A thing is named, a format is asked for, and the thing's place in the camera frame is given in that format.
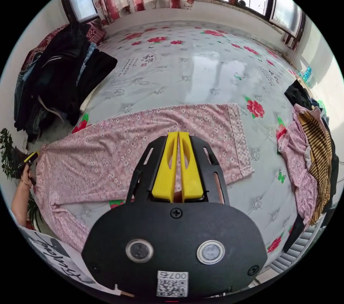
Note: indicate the pile of dark clothes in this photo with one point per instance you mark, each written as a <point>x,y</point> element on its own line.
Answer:
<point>61,75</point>

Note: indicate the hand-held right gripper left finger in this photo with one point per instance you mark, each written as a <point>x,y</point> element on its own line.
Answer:
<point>164,172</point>

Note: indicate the bed with floral sheet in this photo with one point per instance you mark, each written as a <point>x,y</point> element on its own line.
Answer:
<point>204,72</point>

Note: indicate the person's left forearm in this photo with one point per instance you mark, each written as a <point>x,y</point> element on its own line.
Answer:
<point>21,204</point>

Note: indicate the green potted plant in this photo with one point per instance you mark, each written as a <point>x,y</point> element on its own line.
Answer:
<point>9,158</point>

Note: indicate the pink floral pants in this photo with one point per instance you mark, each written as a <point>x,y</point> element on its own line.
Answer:
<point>102,153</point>

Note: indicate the red patterned folded quilt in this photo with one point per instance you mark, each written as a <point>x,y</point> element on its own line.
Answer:
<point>40,46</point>

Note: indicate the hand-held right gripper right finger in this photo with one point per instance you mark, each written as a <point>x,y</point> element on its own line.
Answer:
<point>191,172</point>

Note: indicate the pile of mixed clothes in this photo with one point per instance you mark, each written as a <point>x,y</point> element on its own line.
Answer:
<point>314,148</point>

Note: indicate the person's left hand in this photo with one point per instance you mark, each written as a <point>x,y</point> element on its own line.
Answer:
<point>26,176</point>

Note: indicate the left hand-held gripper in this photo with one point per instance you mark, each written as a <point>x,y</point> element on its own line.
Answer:
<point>23,167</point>

